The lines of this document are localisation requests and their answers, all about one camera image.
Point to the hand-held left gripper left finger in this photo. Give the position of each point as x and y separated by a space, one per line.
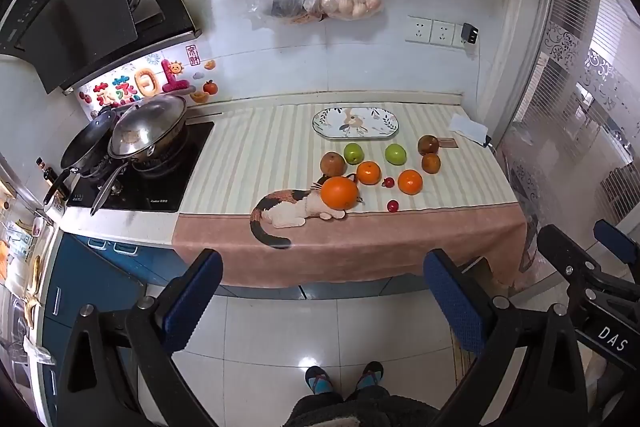
192 302

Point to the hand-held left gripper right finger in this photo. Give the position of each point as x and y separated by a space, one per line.
457 302

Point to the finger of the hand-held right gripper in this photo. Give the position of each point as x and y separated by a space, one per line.
620 244
562 249

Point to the small dark orange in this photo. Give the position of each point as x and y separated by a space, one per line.
431 164

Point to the dark red apple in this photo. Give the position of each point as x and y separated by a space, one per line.
428 145

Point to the large orange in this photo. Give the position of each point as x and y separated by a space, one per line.
340 193

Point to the green apple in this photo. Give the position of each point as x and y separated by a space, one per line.
353 153
395 154

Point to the brown apple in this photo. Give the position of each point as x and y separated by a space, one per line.
333 164

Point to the floral oval ceramic plate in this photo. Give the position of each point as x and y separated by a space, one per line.
355 123

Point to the blue kitchen cabinet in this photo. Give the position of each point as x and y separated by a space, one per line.
100 267

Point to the person's right foot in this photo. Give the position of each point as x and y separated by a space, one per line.
370 376

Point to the person's foot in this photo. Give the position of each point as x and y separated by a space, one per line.
319 381
370 376

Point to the cherry tomato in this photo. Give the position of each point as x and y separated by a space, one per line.
388 182
393 206

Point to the black glass cooktop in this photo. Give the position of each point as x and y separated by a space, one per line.
165 189

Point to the steel wok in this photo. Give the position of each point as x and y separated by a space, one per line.
112 187

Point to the person's left foot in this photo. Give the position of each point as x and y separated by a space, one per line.
319 381

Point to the striped cat print tablecloth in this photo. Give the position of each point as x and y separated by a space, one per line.
250 147

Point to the steel wok lid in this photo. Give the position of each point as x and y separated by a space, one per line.
147 124

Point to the black frying pan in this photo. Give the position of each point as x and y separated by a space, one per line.
82 147

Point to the patterned glass sliding door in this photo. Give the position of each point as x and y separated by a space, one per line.
565 57

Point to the dark sauce bottle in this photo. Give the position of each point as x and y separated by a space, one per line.
47 174

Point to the black plug adapter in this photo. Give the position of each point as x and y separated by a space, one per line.
470 33

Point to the black range hood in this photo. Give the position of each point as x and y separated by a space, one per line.
75 7

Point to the colourful wall stickers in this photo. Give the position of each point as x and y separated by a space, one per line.
150 82

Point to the white wall socket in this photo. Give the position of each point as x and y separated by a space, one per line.
419 30
443 34

